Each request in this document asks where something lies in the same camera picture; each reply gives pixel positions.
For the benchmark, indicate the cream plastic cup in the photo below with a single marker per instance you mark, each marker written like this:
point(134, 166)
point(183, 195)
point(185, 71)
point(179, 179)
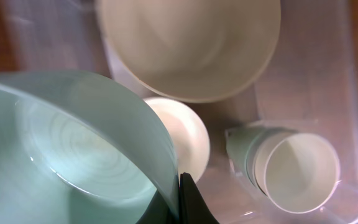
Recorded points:
point(298, 172)

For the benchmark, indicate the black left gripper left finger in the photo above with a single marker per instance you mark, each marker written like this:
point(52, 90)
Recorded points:
point(157, 212)

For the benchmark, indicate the white small bowl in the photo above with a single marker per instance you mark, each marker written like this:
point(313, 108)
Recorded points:
point(188, 133)

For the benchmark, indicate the cream large bowl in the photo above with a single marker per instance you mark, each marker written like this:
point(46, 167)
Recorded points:
point(197, 51)

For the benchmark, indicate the mint green plastic cup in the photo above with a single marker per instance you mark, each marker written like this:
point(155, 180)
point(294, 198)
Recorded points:
point(237, 143)

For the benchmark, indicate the mint small bowl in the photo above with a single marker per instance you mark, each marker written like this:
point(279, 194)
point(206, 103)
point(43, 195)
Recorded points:
point(78, 147)

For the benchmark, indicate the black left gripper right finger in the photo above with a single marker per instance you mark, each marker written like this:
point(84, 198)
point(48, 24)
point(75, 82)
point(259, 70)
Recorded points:
point(193, 209)

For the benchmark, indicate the clear plastic storage container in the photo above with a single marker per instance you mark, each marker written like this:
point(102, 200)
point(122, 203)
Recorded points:
point(309, 85)

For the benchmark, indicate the grey plastic cup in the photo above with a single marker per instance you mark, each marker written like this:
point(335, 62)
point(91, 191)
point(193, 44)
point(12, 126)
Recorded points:
point(251, 155)

